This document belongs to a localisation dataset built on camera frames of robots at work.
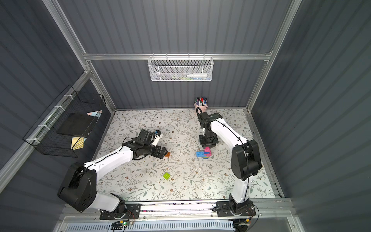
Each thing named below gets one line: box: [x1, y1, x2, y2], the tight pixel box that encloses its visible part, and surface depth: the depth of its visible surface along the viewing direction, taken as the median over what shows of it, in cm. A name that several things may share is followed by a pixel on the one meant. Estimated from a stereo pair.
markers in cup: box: [194, 96, 208, 107], surface depth 111 cm
